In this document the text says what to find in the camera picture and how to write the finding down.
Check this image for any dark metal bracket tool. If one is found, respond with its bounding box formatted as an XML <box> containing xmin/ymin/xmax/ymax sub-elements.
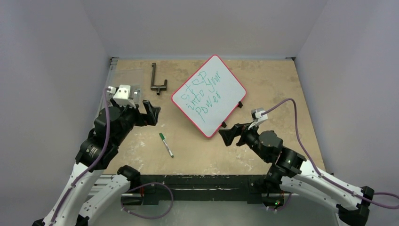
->
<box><xmin>151</xmin><ymin>63</ymin><xmax>168</xmax><ymax>95</ymax></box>

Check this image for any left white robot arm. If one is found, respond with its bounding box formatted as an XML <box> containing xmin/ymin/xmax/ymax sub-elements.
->
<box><xmin>33</xmin><ymin>100</ymin><xmax>161</xmax><ymax>226</ymax></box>

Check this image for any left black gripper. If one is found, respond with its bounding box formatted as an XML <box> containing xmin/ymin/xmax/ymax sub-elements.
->
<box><xmin>112</xmin><ymin>96</ymin><xmax>160</xmax><ymax>145</ymax></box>

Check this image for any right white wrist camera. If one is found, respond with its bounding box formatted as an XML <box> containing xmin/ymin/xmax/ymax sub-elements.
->
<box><xmin>248</xmin><ymin>108</ymin><xmax>268</xmax><ymax>129</ymax></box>

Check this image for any pink framed whiteboard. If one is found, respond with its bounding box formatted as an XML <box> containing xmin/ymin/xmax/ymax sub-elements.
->
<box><xmin>171</xmin><ymin>55</ymin><xmax>247</xmax><ymax>138</ymax></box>

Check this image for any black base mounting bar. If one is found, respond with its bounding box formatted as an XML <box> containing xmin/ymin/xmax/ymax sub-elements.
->
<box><xmin>111</xmin><ymin>173</ymin><xmax>295</xmax><ymax>207</ymax></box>

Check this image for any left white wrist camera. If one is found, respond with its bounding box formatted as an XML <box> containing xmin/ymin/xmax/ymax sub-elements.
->
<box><xmin>107</xmin><ymin>85</ymin><xmax>136</xmax><ymax>108</ymax></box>

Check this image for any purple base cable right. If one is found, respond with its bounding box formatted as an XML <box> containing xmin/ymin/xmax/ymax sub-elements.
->
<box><xmin>265</xmin><ymin>193</ymin><xmax>294</xmax><ymax>213</ymax></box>

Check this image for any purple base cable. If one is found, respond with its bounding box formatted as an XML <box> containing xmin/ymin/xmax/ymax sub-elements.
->
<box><xmin>120</xmin><ymin>183</ymin><xmax>174</xmax><ymax>219</ymax></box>
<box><xmin>265</xmin><ymin>193</ymin><xmax>294</xmax><ymax>213</ymax></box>

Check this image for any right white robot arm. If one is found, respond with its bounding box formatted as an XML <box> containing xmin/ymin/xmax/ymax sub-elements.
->
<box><xmin>218</xmin><ymin>123</ymin><xmax>374</xmax><ymax>226</ymax></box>

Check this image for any clear plastic screw box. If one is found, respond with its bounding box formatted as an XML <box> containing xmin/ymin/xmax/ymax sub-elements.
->
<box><xmin>109</xmin><ymin>69</ymin><xmax>144</xmax><ymax>105</ymax></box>

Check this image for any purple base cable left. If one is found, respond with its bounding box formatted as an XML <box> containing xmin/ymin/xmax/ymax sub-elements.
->
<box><xmin>120</xmin><ymin>183</ymin><xmax>174</xmax><ymax>219</ymax></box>

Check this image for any white green whiteboard marker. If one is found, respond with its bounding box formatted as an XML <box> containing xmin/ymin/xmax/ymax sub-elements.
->
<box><xmin>159</xmin><ymin>133</ymin><xmax>174</xmax><ymax>158</ymax></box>

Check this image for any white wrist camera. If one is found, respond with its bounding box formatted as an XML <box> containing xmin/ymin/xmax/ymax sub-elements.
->
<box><xmin>107</xmin><ymin>85</ymin><xmax>136</xmax><ymax>108</ymax></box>
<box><xmin>248</xmin><ymin>108</ymin><xmax>268</xmax><ymax>129</ymax></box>

